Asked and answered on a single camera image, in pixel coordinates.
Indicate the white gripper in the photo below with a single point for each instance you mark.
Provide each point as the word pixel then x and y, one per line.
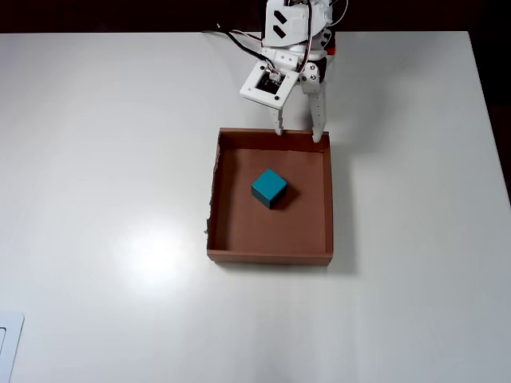
pixel 312 78

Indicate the blue cube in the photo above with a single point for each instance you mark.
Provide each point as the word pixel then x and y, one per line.
pixel 269 185

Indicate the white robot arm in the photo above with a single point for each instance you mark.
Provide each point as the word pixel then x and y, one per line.
pixel 297 24

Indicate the brown cardboard box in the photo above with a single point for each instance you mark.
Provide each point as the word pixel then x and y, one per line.
pixel 239 223

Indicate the red black table clamp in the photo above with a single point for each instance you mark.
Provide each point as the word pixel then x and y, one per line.
pixel 331 50

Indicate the white flat pad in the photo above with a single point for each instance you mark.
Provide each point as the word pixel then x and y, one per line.
pixel 14 339

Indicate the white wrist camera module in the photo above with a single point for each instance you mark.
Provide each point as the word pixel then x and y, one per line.
pixel 271 81

